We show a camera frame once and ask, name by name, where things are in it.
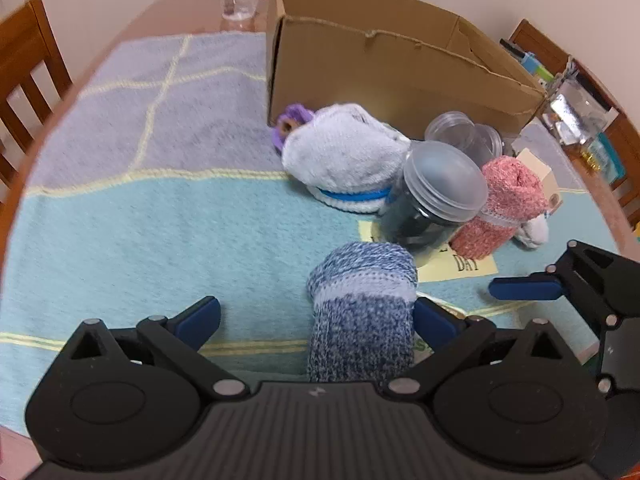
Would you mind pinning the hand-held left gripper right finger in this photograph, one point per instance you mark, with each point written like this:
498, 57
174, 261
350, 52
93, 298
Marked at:
434, 322

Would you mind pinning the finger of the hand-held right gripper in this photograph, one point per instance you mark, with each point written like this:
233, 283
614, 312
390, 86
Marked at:
525, 288

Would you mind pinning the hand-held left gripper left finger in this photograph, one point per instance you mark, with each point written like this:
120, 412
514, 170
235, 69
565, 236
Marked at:
200, 321

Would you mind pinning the blue knit sock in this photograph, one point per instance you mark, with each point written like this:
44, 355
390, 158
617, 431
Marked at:
360, 310

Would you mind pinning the pink knit sock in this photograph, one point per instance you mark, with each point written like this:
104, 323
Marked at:
505, 190

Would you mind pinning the small beige box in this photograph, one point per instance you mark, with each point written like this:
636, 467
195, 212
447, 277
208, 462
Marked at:
548, 180

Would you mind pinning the clear jar with dark contents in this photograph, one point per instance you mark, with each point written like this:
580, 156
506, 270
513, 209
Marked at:
440, 175

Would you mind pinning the clear plastic jar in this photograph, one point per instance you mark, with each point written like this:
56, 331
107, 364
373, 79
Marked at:
450, 127
489, 142

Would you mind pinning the white sock with blue stripe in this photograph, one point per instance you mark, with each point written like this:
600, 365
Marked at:
340, 150

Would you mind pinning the brown cardboard box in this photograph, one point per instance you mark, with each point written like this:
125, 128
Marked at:
375, 70

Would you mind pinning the yellow paper card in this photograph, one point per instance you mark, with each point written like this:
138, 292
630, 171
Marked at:
452, 269

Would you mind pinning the blue and grey blanket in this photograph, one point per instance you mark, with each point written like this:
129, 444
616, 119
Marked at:
150, 210

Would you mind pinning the teal packet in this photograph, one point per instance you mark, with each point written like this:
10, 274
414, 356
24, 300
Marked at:
607, 157

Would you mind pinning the colourful packets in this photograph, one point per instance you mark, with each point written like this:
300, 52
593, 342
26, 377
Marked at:
532, 62

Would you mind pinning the purple knitted item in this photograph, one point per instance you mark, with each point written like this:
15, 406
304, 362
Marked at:
296, 112

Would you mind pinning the wooden chair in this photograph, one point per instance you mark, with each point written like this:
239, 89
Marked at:
25, 60
537, 42

